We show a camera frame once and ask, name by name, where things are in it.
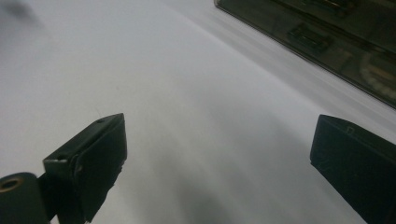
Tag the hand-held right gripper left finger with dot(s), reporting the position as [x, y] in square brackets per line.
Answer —
[93, 168]

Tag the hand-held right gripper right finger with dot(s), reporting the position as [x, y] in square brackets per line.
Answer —
[358, 168]

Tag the smoky acrylic drawer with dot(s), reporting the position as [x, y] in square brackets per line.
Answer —
[373, 28]
[342, 59]

